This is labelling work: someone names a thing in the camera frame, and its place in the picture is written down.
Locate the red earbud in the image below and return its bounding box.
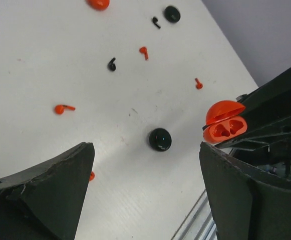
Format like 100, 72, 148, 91
139, 46, 149, 61
195, 78, 203, 89
54, 104, 76, 115
89, 171, 95, 181

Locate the aluminium mounting rail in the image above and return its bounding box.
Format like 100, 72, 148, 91
171, 190, 217, 240

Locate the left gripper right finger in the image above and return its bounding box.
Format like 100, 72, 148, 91
199, 142, 291, 240

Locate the black earbud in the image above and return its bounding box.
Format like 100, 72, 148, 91
107, 57, 116, 72
152, 16, 161, 29

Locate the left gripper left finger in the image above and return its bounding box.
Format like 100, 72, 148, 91
0, 142, 95, 240

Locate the red charging case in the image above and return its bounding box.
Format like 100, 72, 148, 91
86, 0, 110, 11
203, 100, 247, 144

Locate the black earbud charging case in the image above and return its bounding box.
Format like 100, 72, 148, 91
149, 128, 172, 152

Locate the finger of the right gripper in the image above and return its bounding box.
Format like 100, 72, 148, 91
240, 67, 291, 125
215, 115, 291, 150

